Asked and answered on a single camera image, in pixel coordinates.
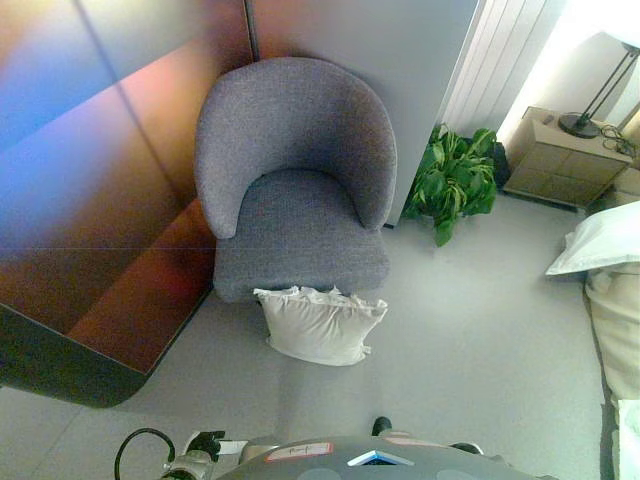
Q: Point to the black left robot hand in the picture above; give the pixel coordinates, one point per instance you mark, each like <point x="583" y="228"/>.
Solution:
<point x="207" y="442"/>

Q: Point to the white fringed throw pillow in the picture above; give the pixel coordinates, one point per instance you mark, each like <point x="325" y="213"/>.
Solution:
<point x="315" y="325"/>

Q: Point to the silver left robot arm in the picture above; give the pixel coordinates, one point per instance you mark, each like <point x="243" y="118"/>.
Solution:
<point x="187" y="467"/>

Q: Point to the white bed pillow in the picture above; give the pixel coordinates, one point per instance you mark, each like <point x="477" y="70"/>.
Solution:
<point x="605" y="240"/>

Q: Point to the grey robot torso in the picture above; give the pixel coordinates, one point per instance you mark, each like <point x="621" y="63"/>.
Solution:
<point x="325" y="467"/>

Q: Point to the black right robot foot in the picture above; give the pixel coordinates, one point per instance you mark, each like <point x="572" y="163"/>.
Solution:
<point x="382" y="426"/>

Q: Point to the reddish brown wooden cabinet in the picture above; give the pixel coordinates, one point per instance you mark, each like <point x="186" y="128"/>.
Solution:
<point x="125" y="225"/>

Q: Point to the grey fabric tub armchair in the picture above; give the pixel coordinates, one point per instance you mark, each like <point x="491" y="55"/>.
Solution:
<point x="300" y="125"/>

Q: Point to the green leafy potted plant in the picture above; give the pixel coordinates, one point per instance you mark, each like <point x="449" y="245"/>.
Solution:
<point x="450" y="185"/>

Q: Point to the black plant pot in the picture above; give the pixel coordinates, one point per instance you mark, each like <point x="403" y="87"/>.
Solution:
<point x="501" y="162"/>

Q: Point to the cream bed duvet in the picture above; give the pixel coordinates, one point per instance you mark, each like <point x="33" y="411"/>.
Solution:
<point x="620" y="325"/>

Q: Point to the beige bedside cabinet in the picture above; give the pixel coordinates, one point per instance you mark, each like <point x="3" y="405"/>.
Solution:
<point x="560" y="165"/>

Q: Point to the white pleated curtain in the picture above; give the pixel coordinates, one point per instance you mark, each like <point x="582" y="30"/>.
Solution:
<point x="490" y="60"/>

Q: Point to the black stem table lamp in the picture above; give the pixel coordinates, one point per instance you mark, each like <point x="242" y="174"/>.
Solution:
<point x="579" y="125"/>

